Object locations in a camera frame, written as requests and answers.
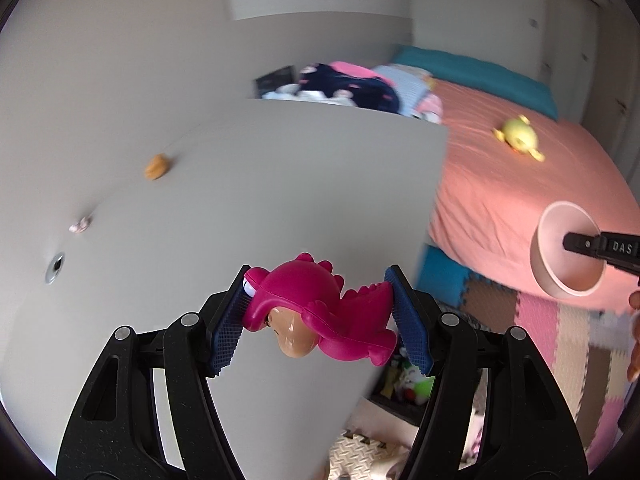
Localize pink plastic bowl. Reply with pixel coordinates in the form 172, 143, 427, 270
529, 200, 605, 299

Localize small clear plastic wrapper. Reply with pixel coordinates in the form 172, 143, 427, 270
68, 214, 92, 234

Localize pink dinosaur figure toy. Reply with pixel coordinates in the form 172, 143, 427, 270
243, 252, 397, 366

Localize brown plush bear piece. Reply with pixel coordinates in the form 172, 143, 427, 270
144, 154, 171, 181

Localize white green plush bunny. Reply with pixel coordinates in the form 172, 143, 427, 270
395, 365, 434, 405

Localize person's right hand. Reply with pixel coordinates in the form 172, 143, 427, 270
627, 290, 640, 382

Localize colourful foam floor mat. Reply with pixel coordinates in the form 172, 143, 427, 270
326, 266, 639, 479

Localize yellow plush duck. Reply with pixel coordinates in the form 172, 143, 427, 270
492, 115, 546, 162

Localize metal desk grommet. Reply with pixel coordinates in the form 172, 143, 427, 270
44, 252, 65, 285

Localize teal pillow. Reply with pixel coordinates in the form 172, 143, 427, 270
393, 46, 559, 120

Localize light blue folded blanket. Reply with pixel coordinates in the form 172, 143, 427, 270
373, 64, 435, 117

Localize navy patterned clothing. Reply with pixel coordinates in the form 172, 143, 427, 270
298, 64, 400, 114

